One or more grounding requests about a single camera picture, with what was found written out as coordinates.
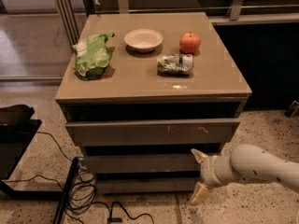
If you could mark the crushed green white can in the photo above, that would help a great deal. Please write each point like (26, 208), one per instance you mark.
(175, 64)

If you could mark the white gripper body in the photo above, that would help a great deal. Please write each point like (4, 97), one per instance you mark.
(209, 171)

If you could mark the white paper bowl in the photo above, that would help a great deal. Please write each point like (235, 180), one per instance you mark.
(143, 40)

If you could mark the grey drawer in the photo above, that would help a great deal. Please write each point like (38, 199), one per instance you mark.
(156, 163)
(152, 132)
(146, 185)

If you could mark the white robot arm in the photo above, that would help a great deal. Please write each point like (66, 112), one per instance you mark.
(246, 164)

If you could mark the metal railing frame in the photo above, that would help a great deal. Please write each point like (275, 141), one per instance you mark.
(221, 11)

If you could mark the grey bottom drawer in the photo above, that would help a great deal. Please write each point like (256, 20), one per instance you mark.
(146, 185)

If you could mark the grey drawer cabinet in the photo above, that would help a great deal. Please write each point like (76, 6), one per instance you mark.
(131, 89)

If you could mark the grey top drawer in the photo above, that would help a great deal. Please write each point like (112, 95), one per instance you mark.
(152, 132)

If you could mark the green chip bag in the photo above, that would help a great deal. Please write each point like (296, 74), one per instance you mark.
(92, 56)

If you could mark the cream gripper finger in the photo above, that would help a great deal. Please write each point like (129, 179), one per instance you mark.
(200, 193)
(199, 156)

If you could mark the black pole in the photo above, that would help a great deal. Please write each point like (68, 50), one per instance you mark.
(58, 218)

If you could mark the black stand base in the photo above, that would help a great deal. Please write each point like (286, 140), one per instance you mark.
(17, 129)

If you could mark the red apple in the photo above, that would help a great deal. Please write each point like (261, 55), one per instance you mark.
(189, 43)

